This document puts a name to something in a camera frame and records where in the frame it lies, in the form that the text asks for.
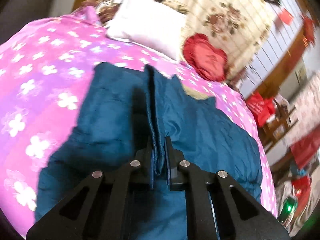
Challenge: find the teal quilted down jacket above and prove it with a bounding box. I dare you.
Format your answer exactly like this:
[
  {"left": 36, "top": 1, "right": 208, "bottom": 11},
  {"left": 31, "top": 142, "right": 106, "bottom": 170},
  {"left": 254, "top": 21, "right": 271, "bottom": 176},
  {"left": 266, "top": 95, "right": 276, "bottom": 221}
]
[{"left": 35, "top": 63, "right": 263, "bottom": 239}]

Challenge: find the red shopping bag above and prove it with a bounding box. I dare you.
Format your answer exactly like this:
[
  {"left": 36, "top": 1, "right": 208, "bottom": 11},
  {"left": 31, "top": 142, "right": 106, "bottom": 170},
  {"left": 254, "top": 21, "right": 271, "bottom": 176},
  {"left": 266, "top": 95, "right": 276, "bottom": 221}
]
[{"left": 246, "top": 92, "right": 276, "bottom": 127}]

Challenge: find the wooden chair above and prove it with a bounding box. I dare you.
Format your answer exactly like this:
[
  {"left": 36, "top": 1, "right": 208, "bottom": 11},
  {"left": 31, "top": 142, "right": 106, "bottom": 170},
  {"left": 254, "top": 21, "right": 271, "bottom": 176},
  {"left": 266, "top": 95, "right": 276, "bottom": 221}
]
[{"left": 258, "top": 100, "right": 298, "bottom": 154}]

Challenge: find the red heart-shaped cushion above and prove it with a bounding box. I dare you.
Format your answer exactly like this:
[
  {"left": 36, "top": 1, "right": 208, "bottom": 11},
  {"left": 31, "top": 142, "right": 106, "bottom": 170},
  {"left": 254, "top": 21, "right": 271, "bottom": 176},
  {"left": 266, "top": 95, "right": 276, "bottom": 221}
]
[{"left": 182, "top": 33, "right": 227, "bottom": 82}]

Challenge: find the pink floral bedspread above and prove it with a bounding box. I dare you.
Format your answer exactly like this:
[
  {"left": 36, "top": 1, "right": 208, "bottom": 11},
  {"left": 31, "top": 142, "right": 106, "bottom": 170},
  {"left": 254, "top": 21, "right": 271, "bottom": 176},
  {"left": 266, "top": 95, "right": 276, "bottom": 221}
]
[{"left": 1, "top": 7, "right": 278, "bottom": 239}]

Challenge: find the white pillow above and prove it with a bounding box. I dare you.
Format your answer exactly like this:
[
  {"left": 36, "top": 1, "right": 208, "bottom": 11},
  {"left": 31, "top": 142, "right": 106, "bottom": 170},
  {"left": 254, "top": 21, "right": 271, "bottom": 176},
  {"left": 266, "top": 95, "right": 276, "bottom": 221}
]
[{"left": 106, "top": 0, "right": 186, "bottom": 61}]

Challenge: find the cream floral sheet on headboard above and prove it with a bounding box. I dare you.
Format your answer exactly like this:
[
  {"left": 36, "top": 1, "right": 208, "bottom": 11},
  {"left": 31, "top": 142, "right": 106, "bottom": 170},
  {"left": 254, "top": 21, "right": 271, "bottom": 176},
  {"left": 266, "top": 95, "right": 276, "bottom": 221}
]
[{"left": 96, "top": 0, "right": 272, "bottom": 82}]

